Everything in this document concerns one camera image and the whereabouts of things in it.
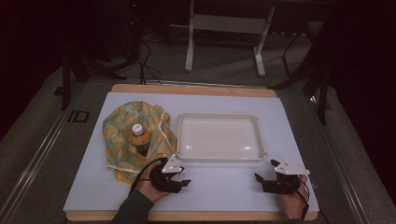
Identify yellow green patterned cloth bag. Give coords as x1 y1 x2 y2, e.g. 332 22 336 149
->
102 100 178 187

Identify black floor cables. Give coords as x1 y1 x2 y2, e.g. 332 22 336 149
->
135 39 163 86

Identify white table mat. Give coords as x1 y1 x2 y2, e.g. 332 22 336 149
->
63 91 320 214

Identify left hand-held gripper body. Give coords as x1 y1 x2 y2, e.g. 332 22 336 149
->
148 154 188 194

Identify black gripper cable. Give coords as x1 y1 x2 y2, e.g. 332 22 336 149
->
128 157 166 196
288 175 312 222

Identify wooden table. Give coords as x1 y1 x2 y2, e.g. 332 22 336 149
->
65 83 318 222

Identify dark metal stand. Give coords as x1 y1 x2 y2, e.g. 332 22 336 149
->
268 59 332 126
60 43 128 112

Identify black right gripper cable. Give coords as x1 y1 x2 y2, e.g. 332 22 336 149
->
288 175 312 222

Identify white metal table frame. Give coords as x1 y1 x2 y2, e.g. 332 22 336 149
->
184 0 277 78

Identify white plastic tray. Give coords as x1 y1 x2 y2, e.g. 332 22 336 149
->
175 112 268 164

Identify person's right hand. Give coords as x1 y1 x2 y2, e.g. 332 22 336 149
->
277 174 310 220

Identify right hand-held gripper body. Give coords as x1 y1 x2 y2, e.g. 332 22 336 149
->
262 159 311 196

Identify person's left hand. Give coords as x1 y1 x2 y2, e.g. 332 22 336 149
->
135 161 171 204

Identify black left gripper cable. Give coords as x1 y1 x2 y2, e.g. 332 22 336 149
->
128 157 166 196

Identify orange bottle with white cap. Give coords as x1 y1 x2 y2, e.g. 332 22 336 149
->
129 123 150 158

